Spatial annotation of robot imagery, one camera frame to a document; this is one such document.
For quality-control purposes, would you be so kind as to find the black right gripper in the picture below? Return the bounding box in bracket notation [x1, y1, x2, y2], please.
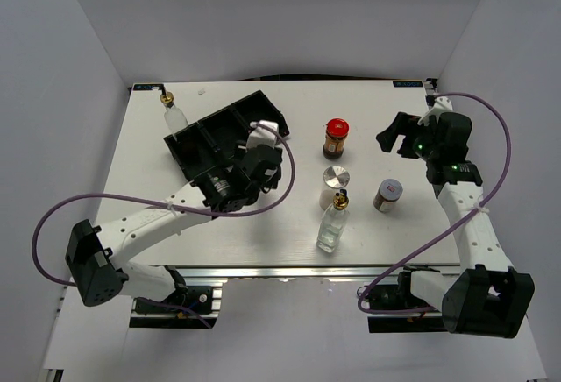
[376, 112, 441, 163]

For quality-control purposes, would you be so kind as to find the white lid brown sauce jar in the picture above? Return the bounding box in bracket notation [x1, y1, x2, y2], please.
[373, 179, 403, 213]

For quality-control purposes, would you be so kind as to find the red lid sauce jar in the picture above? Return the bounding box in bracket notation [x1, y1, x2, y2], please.
[323, 118, 350, 159]

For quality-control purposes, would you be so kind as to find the silver lid white powder jar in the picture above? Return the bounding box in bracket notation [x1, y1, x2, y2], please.
[318, 166, 350, 210]

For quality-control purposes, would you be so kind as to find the clear glass bottle gold pourer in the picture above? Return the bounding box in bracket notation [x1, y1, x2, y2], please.
[316, 189, 350, 253]

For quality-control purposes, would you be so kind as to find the white bottle gold pourer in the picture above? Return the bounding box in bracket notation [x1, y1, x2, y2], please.
[160, 88, 188, 136]

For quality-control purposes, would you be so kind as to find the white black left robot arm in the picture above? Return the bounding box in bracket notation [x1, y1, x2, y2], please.
[66, 145, 283, 311]

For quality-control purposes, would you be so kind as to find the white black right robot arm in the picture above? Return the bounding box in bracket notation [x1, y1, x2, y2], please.
[376, 111, 535, 338]

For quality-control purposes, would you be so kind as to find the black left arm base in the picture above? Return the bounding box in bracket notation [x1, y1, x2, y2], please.
[130, 265, 217, 329]

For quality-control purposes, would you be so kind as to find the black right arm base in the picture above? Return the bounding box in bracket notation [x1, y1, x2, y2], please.
[365, 266, 446, 334]

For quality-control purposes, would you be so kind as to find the black three-compartment organizer tray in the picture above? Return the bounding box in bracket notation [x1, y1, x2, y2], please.
[164, 90, 289, 182]

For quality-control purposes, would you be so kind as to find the blue logo sticker right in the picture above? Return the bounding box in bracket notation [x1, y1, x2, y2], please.
[392, 80, 424, 88]

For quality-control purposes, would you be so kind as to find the blue logo sticker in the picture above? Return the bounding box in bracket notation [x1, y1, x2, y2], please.
[392, 80, 424, 88]
[132, 83, 165, 91]

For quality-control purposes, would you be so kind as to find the blue logo sticker left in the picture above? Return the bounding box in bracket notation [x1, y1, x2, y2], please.
[132, 83, 165, 91]

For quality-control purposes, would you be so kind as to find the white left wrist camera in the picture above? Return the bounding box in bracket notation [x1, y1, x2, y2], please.
[245, 120, 279, 150]

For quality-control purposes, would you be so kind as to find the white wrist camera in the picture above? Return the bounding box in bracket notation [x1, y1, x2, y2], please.
[417, 95, 453, 126]
[245, 120, 279, 150]

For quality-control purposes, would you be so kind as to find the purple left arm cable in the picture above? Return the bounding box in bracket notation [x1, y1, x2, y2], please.
[31, 121, 295, 287]

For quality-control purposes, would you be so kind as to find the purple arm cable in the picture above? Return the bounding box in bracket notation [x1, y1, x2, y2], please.
[358, 92, 514, 315]
[31, 121, 295, 287]

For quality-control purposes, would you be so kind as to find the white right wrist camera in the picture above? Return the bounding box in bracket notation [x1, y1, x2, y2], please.
[417, 95, 453, 126]

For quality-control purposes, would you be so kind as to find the aluminium table frame rail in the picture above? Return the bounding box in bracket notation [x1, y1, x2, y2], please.
[126, 263, 465, 282]

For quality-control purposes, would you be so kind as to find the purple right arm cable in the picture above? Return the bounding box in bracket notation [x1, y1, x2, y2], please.
[358, 92, 514, 315]

